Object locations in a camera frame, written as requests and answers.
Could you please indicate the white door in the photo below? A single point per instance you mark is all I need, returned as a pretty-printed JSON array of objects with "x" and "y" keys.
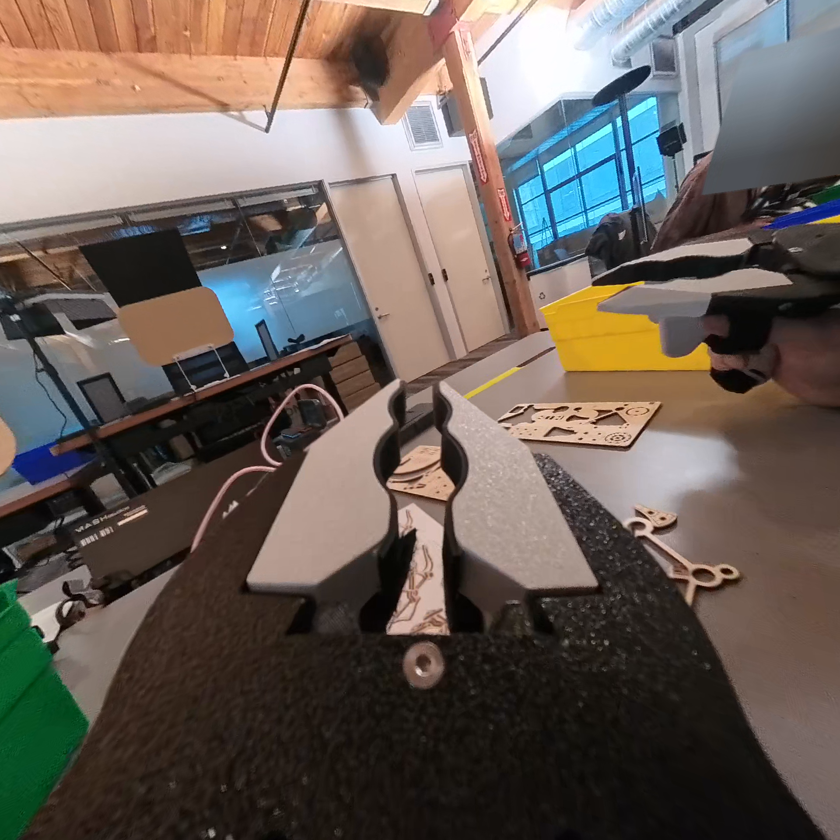
[
  {"x": 387, "y": 275},
  {"x": 459, "y": 262}
]

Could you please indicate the large grid window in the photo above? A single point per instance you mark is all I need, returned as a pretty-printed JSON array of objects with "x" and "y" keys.
[{"x": 590, "y": 170}]

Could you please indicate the yellow plastic bin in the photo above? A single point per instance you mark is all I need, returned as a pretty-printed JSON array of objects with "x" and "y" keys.
[{"x": 590, "y": 341}]

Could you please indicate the red fire extinguisher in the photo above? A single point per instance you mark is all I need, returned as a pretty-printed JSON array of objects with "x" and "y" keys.
[{"x": 521, "y": 249}]

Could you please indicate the black board behind glass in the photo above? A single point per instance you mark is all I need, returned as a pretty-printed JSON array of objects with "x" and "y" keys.
[{"x": 138, "y": 262}]

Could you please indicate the small trapezoid wooden part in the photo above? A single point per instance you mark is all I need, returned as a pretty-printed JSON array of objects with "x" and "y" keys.
[{"x": 656, "y": 516}]

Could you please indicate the wooden office desk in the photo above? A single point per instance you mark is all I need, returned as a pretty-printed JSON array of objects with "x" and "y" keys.
[{"x": 262, "y": 377}]

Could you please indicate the black disc floor lamp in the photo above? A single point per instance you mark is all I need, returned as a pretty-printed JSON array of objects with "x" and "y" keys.
[{"x": 620, "y": 82}]

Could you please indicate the black clip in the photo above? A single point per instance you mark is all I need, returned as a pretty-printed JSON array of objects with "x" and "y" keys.
[{"x": 79, "y": 607}]

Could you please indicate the wooden sheet with large cutouts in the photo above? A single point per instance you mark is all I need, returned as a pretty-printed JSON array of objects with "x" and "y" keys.
[{"x": 640, "y": 420}]

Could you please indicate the white instruction booklet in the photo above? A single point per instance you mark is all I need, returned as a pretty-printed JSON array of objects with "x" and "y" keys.
[{"x": 423, "y": 590}]

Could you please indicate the wooden post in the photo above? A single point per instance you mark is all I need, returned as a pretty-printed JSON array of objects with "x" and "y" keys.
[{"x": 499, "y": 229}]

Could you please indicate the dark electronic device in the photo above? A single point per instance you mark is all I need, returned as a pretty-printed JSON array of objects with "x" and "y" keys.
[{"x": 302, "y": 433}]

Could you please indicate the black equipment case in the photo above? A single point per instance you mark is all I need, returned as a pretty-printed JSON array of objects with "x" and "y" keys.
[{"x": 131, "y": 544}]

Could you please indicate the black backpack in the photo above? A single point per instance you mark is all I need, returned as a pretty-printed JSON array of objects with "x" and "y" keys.
[{"x": 620, "y": 243}]

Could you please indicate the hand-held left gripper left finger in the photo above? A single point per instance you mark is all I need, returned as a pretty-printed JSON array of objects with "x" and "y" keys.
[{"x": 328, "y": 518}]

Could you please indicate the key-shaped wooden part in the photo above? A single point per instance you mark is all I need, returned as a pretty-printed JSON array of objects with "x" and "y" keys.
[{"x": 692, "y": 581}]

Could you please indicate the white recycling cabinet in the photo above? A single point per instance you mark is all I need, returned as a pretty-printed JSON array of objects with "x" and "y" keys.
[{"x": 564, "y": 289}]

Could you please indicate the green plastic bin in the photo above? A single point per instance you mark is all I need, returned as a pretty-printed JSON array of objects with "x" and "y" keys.
[{"x": 33, "y": 709}]

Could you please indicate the black rectangular box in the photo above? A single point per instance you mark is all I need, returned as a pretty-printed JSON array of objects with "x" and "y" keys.
[{"x": 417, "y": 423}]

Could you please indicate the metal air duct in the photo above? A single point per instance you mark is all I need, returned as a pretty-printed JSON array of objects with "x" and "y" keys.
[{"x": 630, "y": 33}]

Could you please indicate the black monitor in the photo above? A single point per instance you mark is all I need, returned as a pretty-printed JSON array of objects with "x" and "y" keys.
[{"x": 102, "y": 397}]

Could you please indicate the person's right hand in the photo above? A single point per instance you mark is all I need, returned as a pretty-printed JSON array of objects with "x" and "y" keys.
[{"x": 814, "y": 361}]

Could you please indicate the yellow tape strip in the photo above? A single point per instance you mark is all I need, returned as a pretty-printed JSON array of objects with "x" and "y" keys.
[{"x": 492, "y": 382}]

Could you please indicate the black wall speaker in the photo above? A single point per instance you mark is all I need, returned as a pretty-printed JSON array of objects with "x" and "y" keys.
[{"x": 670, "y": 139}]

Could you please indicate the white wall vent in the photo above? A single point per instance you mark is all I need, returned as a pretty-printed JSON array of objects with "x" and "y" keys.
[{"x": 421, "y": 124}]

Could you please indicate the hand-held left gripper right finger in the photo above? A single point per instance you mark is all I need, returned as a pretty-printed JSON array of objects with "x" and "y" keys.
[{"x": 512, "y": 518}]

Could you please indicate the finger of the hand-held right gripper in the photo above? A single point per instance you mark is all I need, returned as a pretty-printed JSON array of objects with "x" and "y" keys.
[
  {"x": 689, "y": 295},
  {"x": 695, "y": 253}
]

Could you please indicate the blue storage bin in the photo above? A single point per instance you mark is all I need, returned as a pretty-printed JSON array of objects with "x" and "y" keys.
[
  {"x": 39, "y": 463},
  {"x": 814, "y": 215}
]

